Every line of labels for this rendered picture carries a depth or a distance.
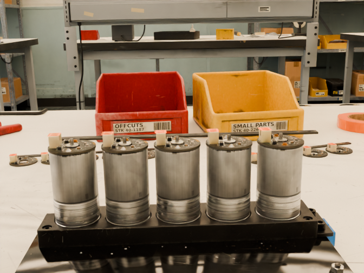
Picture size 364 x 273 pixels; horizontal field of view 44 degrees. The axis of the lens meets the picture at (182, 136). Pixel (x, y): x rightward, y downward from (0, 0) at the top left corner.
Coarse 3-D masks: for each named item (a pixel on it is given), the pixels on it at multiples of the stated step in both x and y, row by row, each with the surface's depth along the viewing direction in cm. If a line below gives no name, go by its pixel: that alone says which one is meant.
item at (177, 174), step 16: (176, 144) 24; (160, 160) 23; (176, 160) 23; (192, 160) 23; (160, 176) 24; (176, 176) 23; (192, 176) 24; (160, 192) 24; (176, 192) 23; (192, 192) 24; (160, 208) 24; (176, 208) 24; (192, 208) 24
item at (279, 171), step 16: (272, 160) 23; (288, 160) 23; (272, 176) 24; (288, 176) 24; (256, 192) 25; (272, 192) 24; (288, 192) 24; (256, 208) 25; (272, 208) 24; (288, 208) 24
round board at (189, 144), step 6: (168, 138) 24; (180, 138) 25; (186, 138) 25; (192, 138) 25; (156, 144) 24; (168, 144) 23; (186, 144) 23; (192, 144) 24; (198, 144) 24; (162, 150) 23; (168, 150) 23; (174, 150) 23; (180, 150) 23; (186, 150) 23
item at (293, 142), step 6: (258, 138) 25; (288, 138) 25; (294, 138) 25; (300, 138) 25; (264, 144) 24; (270, 144) 23; (276, 144) 23; (288, 144) 23; (294, 144) 23; (300, 144) 23
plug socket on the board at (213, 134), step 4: (216, 128) 24; (208, 132) 24; (212, 132) 24; (216, 132) 24; (208, 136) 24; (212, 136) 24; (216, 136) 24; (208, 140) 24; (212, 140) 24; (216, 140) 24; (220, 140) 24
